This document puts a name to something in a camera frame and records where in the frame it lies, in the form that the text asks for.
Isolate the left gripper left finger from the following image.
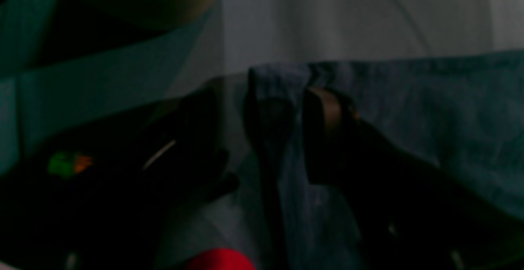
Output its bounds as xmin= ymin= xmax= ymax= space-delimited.
xmin=123 ymin=81 xmax=229 ymax=230

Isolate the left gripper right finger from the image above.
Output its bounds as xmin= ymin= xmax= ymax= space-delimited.
xmin=302 ymin=88 xmax=523 ymax=270

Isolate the dark blue T-shirt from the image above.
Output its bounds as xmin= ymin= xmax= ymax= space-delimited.
xmin=244 ymin=50 xmax=523 ymax=270

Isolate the red tape roll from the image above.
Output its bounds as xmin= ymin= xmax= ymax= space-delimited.
xmin=183 ymin=248 xmax=256 ymax=270

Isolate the orange green battery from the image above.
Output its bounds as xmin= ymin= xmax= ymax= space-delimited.
xmin=47 ymin=151 xmax=94 ymax=179

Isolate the light blue table cloth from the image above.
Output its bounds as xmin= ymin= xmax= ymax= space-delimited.
xmin=1 ymin=0 xmax=216 ymax=173

